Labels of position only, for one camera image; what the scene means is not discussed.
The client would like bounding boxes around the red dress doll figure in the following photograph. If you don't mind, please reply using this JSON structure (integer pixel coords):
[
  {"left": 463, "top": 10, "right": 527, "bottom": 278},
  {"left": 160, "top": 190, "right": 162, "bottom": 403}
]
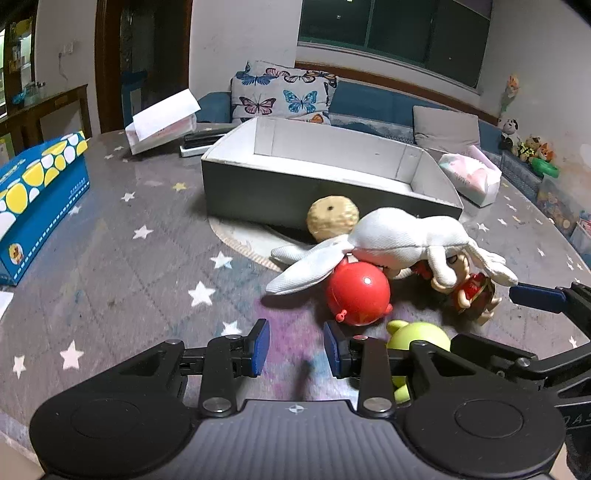
[{"left": 411, "top": 254, "right": 502, "bottom": 326}]

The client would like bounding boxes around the grey cushion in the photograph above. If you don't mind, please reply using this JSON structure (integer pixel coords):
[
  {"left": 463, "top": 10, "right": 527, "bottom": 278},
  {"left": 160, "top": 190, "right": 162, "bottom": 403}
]
[{"left": 413, "top": 106, "right": 481, "bottom": 153}]

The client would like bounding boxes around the blue sofa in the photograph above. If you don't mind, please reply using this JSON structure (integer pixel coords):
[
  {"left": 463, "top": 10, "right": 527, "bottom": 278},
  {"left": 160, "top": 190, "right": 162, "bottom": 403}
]
[{"left": 197, "top": 81, "right": 502, "bottom": 155}]

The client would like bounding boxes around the white open paper box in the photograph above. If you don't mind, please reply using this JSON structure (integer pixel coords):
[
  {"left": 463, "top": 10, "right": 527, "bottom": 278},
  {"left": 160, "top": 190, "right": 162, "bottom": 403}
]
[{"left": 125, "top": 89, "right": 200, "bottom": 155}]

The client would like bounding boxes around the pastel tissue pack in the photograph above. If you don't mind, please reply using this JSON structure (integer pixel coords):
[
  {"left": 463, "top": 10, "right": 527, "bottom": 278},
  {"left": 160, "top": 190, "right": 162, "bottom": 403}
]
[{"left": 438, "top": 145, "right": 502, "bottom": 207}]

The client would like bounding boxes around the white plush rabbit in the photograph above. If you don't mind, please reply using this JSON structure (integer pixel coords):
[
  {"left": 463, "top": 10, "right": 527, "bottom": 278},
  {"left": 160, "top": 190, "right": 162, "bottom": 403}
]
[{"left": 266, "top": 207, "right": 518, "bottom": 295}]

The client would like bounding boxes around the green round toy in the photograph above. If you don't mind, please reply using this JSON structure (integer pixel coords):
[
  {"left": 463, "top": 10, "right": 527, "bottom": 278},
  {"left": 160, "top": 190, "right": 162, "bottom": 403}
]
[{"left": 386, "top": 319, "right": 452, "bottom": 405}]

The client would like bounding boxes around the red round toy figure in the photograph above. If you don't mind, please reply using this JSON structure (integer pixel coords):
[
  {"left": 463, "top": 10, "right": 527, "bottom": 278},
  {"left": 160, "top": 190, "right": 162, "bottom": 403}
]
[{"left": 325, "top": 258, "right": 393, "bottom": 327}]

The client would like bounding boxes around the beige peanut toy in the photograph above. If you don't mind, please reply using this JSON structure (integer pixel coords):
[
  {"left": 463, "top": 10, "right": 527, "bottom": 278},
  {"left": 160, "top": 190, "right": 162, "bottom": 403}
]
[{"left": 307, "top": 196, "right": 360, "bottom": 242}]

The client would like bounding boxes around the grey cardboard storage box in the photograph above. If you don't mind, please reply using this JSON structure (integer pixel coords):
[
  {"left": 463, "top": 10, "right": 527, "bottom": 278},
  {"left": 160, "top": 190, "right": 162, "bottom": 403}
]
[{"left": 201, "top": 117, "right": 463, "bottom": 230}]

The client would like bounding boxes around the panda plush toy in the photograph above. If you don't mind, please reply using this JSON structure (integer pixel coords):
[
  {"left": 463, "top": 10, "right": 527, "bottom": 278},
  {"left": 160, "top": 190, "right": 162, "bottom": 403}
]
[{"left": 498, "top": 118, "right": 522, "bottom": 156}]

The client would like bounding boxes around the blue yellow tissue box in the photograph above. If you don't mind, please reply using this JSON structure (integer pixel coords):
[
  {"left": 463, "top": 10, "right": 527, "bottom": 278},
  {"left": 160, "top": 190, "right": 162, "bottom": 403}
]
[{"left": 0, "top": 131, "right": 90, "bottom": 286}]

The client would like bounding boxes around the wooden sideboard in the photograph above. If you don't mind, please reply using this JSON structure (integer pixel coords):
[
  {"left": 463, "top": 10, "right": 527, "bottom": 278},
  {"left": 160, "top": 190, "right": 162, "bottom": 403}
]
[{"left": 1, "top": 84, "right": 93, "bottom": 154}]

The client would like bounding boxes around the black white flat device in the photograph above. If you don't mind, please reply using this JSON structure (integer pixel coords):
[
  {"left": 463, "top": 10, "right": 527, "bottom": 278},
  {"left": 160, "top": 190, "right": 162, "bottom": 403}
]
[{"left": 179, "top": 123, "right": 236, "bottom": 158}]

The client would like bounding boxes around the butterfly print pillow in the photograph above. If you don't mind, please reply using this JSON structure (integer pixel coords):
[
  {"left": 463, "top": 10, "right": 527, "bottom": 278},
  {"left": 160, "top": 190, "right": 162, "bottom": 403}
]
[{"left": 230, "top": 61, "right": 339, "bottom": 125}]

